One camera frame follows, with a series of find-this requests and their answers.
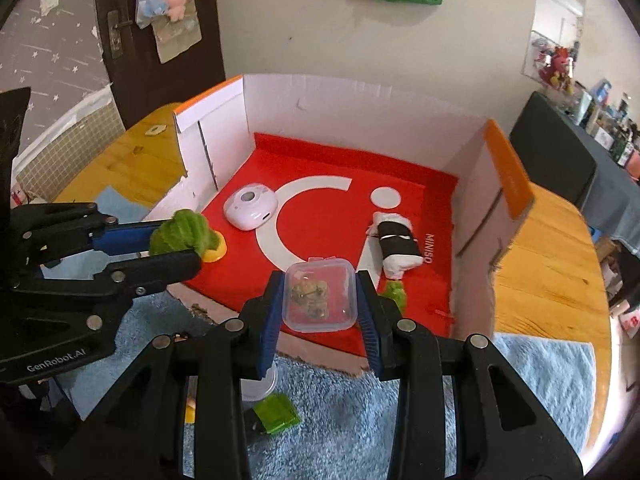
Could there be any shiny green black toy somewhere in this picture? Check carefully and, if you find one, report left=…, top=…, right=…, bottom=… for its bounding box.
left=252, top=392, right=301, bottom=436

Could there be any yellow round tin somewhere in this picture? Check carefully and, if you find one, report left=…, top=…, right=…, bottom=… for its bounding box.
left=201, top=230, right=228, bottom=264

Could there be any side table with blue cloth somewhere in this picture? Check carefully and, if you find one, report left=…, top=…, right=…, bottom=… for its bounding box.
left=509, top=91, right=640, bottom=256

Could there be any clear plastic bag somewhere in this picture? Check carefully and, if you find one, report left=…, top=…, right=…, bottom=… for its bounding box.
left=136, top=0, right=168, bottom=30

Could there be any black white plush roll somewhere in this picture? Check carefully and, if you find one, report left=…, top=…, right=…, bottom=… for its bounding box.
left=366, top=211, right=421, bottom=281

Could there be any pink plush pig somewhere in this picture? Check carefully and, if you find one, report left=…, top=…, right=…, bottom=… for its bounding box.
left=161, top=0, right=188, bottom=23

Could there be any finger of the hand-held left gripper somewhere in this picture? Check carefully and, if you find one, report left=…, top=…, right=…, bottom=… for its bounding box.
left=15, top=202, right=173, bottom=266
left=10, top=251, right=202, bottom=311

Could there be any clear square plastic case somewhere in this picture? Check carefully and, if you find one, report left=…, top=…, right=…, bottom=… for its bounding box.
left=283, top=258, right=357, bottom=332

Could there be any small green plush toy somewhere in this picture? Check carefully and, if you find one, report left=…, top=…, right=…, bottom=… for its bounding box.
left=381, top=280, right=407, bottom=309

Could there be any metal door handle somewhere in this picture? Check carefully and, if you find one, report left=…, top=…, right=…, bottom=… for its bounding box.
left=106, top=10, right=133, bottom=59

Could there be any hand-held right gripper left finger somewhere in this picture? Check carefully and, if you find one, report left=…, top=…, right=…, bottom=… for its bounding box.
left=52, top=270, right=286, bottom=480

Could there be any row of bottles and boxes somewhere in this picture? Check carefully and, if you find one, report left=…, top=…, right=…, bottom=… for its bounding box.
left=565, top=77, right=640, bottom=181

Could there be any red white packet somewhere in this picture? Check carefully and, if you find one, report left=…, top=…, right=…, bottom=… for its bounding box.
left=620, top=305, right=640, bottom=339

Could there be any large green plush toy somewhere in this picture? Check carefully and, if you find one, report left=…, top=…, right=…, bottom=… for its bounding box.
left=148, top=208, right=221, bottom=258

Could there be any orange cardboard box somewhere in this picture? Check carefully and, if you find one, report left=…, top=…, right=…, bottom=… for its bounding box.
left=142, top=74, right=535, bottom=377

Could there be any dark brown door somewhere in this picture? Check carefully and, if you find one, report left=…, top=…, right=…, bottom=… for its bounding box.
left=94, top=0, right=227, bottom=128

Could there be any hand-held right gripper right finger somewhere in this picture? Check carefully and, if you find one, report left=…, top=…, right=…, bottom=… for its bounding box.
left=354, top=270, right=586, bottom=480

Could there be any pink rounded gadget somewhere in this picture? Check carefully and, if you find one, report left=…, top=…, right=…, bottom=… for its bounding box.
left=222, top=183, right=279, bottom=232

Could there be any wall mirror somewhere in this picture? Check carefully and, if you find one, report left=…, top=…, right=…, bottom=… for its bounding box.
left=521, top=0, right=586, bottom=93

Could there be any blue fluffy towel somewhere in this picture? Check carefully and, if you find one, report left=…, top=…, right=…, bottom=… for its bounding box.
left=40, top=185, right=598, bottom=480

